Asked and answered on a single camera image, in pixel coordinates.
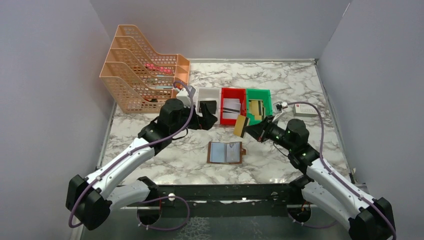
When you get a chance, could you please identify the white VIP credit card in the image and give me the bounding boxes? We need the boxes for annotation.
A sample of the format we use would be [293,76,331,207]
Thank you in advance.
[225,142,241,163]

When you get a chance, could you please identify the brown leather card holder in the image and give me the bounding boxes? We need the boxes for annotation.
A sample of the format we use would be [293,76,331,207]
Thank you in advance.
[206,141,247,165]

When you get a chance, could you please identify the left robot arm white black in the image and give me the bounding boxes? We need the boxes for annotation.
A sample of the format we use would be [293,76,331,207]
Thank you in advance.
[65,98,218,231]

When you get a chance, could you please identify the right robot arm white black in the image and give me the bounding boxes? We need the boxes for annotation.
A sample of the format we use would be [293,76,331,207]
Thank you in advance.
[245,116,397,240]

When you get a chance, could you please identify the black card in white bin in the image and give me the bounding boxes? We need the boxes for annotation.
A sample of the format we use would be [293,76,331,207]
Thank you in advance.
[204,100,217,115]

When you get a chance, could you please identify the gold cards in green bin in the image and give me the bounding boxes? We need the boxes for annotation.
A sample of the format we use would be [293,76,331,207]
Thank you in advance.
[248,99,265,121]

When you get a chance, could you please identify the white cards in red bin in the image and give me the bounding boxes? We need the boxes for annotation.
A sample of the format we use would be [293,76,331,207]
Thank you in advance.
[221,98,242,120]

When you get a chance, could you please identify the small white card box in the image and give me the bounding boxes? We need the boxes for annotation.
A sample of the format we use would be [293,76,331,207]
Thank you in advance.
[293,103,318,117]

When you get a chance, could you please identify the white plastic bin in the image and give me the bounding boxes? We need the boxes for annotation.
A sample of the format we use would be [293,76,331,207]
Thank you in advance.
[194,87,222,125]

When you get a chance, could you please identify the green plastic bin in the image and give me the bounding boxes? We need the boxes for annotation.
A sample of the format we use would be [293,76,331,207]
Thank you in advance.
[246,88,273,125]

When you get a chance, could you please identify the peach plastic file organizer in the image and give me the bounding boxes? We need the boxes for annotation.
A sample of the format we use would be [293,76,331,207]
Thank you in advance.
[99,24,191,114]

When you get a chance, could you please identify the pink item in organizer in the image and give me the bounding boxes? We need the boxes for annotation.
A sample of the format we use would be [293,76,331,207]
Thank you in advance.
[144,63,172,75]

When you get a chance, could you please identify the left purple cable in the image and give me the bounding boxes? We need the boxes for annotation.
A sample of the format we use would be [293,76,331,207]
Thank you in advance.
[68,81,196,229]

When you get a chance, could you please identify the purple cable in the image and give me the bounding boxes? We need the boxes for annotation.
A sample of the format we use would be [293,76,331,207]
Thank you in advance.
[274,100,398,240]
[68,81,196,229]

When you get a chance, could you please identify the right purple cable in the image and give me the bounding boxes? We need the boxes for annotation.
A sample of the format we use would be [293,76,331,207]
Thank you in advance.
[274,100,398,240]

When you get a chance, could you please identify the black mounting rail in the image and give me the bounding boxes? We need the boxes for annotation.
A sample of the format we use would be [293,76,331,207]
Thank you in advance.
[125,183,322,220]

